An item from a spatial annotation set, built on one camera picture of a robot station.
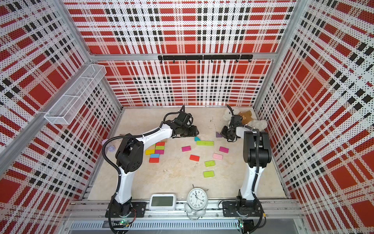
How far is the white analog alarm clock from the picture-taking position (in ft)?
2.35

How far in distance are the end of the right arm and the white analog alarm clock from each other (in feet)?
1.13

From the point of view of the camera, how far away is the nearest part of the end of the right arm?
0.80 metres
